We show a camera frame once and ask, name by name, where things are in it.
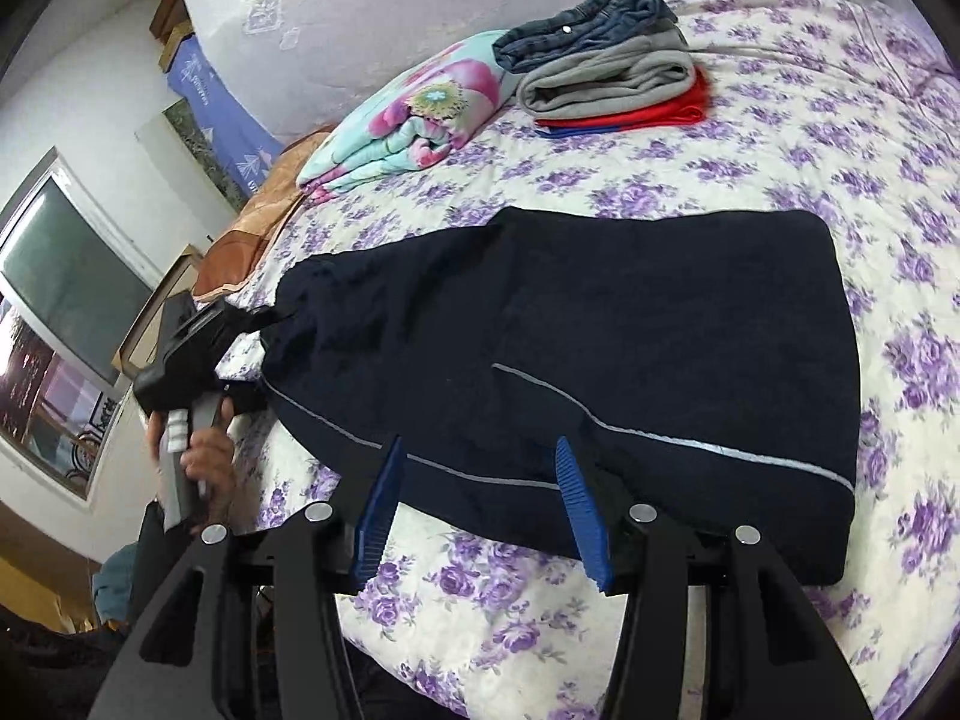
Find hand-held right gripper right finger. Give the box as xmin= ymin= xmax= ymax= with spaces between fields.
xmin=553 ymin=436 xmax=875 ymax=720

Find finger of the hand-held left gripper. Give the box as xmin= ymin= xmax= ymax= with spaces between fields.
xmin=220 ymin=381 xmax=266 ymax=416
xmin=217 ymin=304 xmax=295 ymax=340

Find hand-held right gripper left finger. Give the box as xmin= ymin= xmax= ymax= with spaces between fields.
xmin=86 ymin=435 xmax=407 ymax=720

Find dark navy pants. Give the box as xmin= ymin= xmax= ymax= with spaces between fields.
xmin=259 ymin=206 xmax=862 ymax=587

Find folded grey pants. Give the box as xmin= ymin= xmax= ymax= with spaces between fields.
xmin=516 ymin=30 xmax=696 ymax=121

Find person's left hand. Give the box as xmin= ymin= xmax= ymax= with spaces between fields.
xmin=180 ymin=426 xmax=237 ymax=535

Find wooden nightstand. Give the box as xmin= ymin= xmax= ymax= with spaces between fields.
xmin=111 ymin=246 xmax=205 ymax=385

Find orange brown pillow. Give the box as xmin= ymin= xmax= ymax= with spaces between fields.
xmin=193 ymin=126 xmax=332 ymax=299

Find window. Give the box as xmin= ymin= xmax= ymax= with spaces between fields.
xmin=0 ymin=154 xmax=164 ymax=500

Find green framed picture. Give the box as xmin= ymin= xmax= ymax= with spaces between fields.
xmin=160 ymin=96 xmax=250 ymax=212

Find blue printed box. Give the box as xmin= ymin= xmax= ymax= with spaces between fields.
xmin=165 ymin=36 xmax=284 ymax=197

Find folded floral blanket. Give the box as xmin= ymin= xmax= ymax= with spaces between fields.
xmin=296 ymin=30 xmax=524 ymax=205

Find cardboard box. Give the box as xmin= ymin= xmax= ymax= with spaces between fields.
xmin=148 ymin=0 xmax=197 ymax=70

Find folded blue garment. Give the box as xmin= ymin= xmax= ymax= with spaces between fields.
xmin=534 ymin=116 xmax=625 ymax=139

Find purple floral bedsheet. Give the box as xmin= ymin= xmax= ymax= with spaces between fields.
xmin=217 ymin=0 xmax=960 ymax=720

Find folded red garment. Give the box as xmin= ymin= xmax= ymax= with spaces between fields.
xmin=534 ymin=64 xmax=710 ymax=130

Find folded blue jeans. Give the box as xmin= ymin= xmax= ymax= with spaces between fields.
xmin=491 ymin=0 xmax=680 ymax=76

